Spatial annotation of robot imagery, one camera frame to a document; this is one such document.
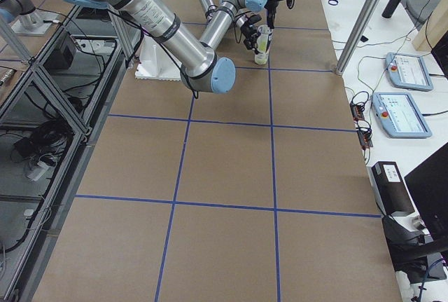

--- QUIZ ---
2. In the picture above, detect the aluminium frame post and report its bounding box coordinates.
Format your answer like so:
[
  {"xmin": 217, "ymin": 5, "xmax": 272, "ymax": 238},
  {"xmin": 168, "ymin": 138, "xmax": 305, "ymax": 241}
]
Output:
[{"xmin": 335, "ymin": 0, "xmax": 379, "ymax": 76}]

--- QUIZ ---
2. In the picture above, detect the white pedestal column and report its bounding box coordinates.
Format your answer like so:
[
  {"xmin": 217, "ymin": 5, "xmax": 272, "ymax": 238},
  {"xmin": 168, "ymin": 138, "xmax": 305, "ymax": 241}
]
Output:
[{"xmin": 124, "ymin": 0, "xmax": 188, "ymax": 81}]

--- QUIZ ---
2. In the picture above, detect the blue teach pendant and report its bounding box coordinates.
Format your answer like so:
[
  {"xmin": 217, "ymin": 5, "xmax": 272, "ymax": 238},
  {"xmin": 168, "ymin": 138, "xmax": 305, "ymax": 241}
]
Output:
[
  {"xmin": 386, "ymin": 53, "xmax": 433, "ymax": 92},
  {"xmin": 372, "ymin": 92, "xmax": 432, "ymax": 139}
]

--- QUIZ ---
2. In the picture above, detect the lower blue teach pendant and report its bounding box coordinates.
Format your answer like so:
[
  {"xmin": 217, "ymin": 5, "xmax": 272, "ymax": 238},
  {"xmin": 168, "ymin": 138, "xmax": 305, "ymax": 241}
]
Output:
[{"xmin": 372, "ymin": 92, "xmax": 432, "ymax": 139}]

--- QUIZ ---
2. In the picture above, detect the black computer monitor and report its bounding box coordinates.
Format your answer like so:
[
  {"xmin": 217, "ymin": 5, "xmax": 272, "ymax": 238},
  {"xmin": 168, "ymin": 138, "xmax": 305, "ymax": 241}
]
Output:
[{"xmin": 405, "ymin": 144, "xmax": 447, "ymax": 239}]

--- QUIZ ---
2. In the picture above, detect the orange electronics board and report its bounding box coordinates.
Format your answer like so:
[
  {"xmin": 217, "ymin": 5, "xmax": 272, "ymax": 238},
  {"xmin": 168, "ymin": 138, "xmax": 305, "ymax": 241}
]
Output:
[{"xmin": 349, "ymin": 102, "xmax": 372, "ymax": 151}]

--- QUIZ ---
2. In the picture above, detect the tennis ball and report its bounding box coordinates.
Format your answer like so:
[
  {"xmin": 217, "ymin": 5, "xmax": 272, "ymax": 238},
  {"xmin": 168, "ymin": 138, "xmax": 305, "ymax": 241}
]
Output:
[{"xmin": 258, "ymin": 34, "xmax": 271, "ymax": 54}]

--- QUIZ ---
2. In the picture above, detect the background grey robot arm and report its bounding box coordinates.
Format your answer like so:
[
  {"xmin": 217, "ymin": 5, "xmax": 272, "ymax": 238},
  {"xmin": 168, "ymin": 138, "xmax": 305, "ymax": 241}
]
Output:
[{"xmin": 1, "ymin": 0, "xmax": 60, "ymax": 36}]

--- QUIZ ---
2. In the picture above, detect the black box white label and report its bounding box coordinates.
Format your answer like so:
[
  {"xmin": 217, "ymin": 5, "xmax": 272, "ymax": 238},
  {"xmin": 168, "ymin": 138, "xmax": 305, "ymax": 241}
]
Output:
[{"xmin": 371, "ymin": 161, "xmax": 414, "ymax": 217}]

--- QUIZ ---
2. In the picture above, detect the black water bottle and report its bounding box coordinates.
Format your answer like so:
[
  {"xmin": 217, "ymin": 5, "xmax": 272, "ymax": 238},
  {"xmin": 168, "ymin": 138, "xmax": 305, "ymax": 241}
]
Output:
[{"xmin": 381, "ymin": 0, "xmax": 402, "ymax": 18}]

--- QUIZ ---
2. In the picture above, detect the upper blue teach pendant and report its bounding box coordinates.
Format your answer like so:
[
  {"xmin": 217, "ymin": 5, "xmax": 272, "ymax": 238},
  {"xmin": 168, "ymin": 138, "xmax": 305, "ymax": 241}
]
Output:
[{"xmin": 386, "ymin": 53, "xmax": 433, "ymax": 92}]

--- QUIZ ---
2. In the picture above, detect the clear tennis ball can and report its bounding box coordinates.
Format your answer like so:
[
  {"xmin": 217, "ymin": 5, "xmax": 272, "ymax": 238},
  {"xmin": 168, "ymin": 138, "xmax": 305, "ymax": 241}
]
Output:
[{"xmin": 254, "ymin": 25, "xmax": 273, "ymax": 65}]

